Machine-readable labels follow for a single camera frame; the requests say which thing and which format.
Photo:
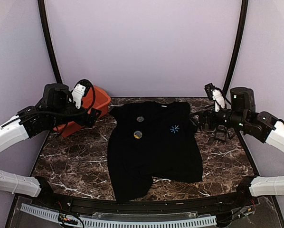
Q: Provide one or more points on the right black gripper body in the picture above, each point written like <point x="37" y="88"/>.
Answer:
<point x="212" y="121"/>

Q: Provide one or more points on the black t-shirt with blue logo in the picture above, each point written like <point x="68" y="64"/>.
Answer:
<point x="167" y="149"/>

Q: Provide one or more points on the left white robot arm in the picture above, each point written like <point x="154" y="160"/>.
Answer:
<point x="58" y="106"/>

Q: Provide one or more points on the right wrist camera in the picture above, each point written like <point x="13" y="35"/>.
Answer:
<point x="215" y="95"/>

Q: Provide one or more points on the black frame post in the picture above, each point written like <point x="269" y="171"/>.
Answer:
<point x="237" y="45"/>
<point x="48" y="40"/>

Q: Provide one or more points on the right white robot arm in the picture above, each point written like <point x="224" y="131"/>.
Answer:
<point x="239" y="113"/>

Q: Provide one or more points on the white slotted cable duct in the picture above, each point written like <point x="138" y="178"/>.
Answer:
<point x="112" y="220"/>

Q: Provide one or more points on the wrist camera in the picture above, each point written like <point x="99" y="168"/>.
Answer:
<point x="215" y="95"/>
<point x="84" y="94"/>

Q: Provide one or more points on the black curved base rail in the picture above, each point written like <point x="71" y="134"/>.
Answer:
<point x="168" y="197"/>

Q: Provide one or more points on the left black frame post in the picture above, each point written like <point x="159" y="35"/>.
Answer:
<point x="48" y="40"/>

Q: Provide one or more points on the right black frame post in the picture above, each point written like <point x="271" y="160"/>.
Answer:
<point x="237" y="45"/>

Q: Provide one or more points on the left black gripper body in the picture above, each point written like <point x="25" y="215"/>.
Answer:
<point x="89" y="121"/>

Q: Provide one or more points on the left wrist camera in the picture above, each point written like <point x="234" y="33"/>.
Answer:
<point x="84" y="94"/>

